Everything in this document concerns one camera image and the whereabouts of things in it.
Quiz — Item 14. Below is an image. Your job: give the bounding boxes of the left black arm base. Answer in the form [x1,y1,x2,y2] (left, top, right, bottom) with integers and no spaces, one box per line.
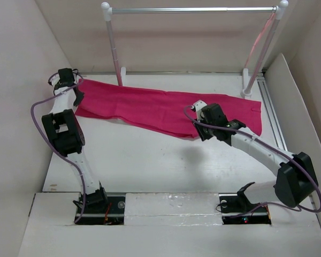
[73,194,126,225]

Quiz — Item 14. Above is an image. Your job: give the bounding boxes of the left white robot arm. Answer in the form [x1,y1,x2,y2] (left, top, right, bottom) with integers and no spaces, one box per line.
[41,68,109,213]

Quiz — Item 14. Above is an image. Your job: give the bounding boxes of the pink trousers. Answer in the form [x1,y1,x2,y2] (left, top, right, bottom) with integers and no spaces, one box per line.
[75,80,262,139]

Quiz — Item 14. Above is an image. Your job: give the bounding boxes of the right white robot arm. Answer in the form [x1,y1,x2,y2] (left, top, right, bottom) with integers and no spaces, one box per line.
[189,100,320,212]

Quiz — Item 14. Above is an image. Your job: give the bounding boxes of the white clothes rack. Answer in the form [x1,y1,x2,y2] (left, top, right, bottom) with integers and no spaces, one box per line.
[100,0,289,124]

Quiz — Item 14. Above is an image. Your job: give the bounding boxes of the pink plastic hanger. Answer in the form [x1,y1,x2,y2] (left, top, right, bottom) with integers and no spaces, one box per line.
[244,13,276,68]

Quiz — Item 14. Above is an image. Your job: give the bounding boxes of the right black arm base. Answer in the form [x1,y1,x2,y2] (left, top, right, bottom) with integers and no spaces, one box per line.
[215,182,271,225]

